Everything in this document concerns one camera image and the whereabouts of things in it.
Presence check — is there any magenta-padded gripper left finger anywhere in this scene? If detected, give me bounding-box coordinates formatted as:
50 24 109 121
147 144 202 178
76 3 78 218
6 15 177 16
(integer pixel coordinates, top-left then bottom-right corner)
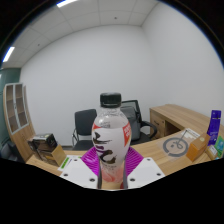
59 147 101 190

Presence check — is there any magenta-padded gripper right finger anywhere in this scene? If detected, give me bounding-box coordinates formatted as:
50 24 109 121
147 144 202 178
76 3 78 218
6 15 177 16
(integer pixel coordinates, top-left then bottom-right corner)
123 146 166 190

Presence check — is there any clear drink bottle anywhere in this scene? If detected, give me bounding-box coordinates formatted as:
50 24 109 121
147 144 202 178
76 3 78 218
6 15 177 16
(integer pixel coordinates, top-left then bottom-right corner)
91 92 133 184

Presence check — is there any dark brown carton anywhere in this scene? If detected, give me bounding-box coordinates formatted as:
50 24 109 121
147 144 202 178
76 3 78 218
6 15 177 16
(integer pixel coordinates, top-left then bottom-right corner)
27 133 59 164

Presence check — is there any black office chair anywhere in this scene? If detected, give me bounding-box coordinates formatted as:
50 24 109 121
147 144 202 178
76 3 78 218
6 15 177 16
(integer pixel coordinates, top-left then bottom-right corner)
71 108 98 152

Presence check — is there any grey mesh office chair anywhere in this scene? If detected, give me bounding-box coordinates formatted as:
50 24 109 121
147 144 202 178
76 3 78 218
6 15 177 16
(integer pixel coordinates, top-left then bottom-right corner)
119 99 158 146

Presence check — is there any orange-brown box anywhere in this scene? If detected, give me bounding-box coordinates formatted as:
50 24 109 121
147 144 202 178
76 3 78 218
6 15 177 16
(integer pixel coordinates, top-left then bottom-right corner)
185 132 212 163

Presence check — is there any wooden side desk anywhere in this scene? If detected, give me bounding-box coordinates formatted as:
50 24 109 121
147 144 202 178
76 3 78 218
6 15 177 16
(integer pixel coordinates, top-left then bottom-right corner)
148 103 224 141

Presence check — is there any small tan box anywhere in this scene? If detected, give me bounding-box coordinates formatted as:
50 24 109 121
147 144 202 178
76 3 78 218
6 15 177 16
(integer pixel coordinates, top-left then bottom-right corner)
204 144 219 160

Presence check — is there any wooden glass-door shelf cabinet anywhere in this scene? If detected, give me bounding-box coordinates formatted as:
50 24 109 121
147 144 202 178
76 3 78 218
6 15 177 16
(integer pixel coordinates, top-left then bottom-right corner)
3 82 36 161

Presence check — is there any black leather sofa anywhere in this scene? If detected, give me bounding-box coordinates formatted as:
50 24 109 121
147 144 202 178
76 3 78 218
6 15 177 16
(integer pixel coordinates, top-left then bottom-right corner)
0 140 16 160

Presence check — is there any purple box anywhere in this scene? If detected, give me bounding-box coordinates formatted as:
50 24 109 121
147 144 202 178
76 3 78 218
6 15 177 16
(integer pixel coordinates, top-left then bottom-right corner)
206 109 222 146

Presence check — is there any ceiling light panel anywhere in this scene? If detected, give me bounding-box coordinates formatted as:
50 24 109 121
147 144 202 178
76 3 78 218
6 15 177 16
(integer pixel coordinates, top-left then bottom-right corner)
2 46 16 63
56 0 79 8

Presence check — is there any sheet with grey ring print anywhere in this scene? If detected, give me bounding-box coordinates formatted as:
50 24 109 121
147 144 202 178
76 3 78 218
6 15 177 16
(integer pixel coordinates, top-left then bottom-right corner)
162 128 201 158

